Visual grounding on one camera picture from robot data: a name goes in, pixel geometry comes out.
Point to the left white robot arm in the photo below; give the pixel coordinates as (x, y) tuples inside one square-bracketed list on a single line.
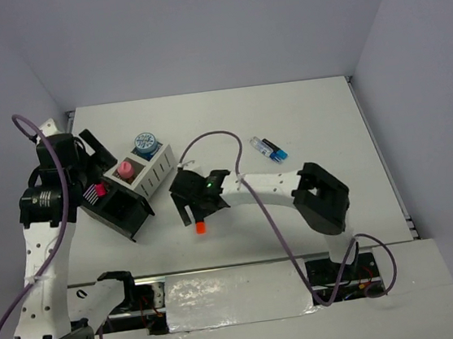
[(48, 212)]

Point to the white mesh organizer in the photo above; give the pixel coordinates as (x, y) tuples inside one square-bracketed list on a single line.
[(149, 173)]

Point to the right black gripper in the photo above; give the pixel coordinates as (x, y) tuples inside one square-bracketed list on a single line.
[(198, 212)]

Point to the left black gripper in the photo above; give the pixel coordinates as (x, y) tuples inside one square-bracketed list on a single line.
[(100, 161)]

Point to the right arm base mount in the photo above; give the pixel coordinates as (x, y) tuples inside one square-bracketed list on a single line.
[(354, 276)]

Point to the silver foil cover plate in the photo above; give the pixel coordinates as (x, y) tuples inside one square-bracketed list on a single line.
[(235, 296)]

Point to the orange highlighter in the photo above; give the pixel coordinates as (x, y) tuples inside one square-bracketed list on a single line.
[(200, 227)]

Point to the pink highlighter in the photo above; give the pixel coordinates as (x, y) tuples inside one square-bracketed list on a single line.
[(94, 193)]

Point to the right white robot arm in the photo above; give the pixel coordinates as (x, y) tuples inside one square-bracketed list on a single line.
[(318, 196)]

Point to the blue capped pen pack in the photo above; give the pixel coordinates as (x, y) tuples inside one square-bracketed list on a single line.
[(268, 149)]

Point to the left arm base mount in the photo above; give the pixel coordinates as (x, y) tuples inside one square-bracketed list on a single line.
[(116, 302)]

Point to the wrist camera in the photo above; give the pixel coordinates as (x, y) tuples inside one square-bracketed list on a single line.
[(48, 129), (191, 166)]

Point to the black mesh organizer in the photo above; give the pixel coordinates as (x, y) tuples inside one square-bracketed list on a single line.
[(121, 210)]

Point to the pink capped marker bottle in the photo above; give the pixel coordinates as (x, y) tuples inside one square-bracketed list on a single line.
[(126, 171)]

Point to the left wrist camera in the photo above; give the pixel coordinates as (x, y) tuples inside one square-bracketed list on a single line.
[(48, 129)]

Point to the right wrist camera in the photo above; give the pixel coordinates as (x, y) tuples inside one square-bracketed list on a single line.
[(191, 166)]

